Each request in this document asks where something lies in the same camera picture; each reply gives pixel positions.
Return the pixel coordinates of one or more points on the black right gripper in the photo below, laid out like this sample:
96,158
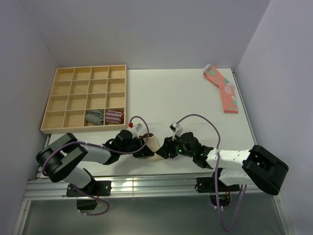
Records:
164,152

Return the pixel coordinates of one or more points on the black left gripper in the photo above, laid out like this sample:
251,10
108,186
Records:
145,152

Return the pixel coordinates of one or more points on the cream and brown sock pair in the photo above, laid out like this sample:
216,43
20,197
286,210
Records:
153,145

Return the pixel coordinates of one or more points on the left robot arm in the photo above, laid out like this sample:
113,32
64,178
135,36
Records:
59,160

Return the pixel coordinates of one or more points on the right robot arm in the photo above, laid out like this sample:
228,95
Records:
253,167

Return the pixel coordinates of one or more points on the purple striped rolled sock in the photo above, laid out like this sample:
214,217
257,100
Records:
114,117

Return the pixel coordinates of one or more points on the grey rolled sock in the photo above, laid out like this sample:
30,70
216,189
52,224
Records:
95,117

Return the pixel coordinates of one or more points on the wooden compartment tray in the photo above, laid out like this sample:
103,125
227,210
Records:
76,91

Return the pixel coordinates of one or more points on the pink patterned sock pair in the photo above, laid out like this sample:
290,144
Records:
226,88

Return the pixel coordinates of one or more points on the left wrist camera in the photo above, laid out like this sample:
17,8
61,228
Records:
135,129

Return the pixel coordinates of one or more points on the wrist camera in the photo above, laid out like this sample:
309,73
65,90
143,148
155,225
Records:
177,130
135,129

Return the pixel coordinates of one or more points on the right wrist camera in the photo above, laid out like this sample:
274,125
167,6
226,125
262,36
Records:
177,130

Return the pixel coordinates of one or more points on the aluminium front rail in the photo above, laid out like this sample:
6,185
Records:
121,187

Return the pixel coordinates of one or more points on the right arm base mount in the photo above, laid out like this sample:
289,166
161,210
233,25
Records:
227,195

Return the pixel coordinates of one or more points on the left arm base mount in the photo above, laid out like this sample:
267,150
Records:
89,197

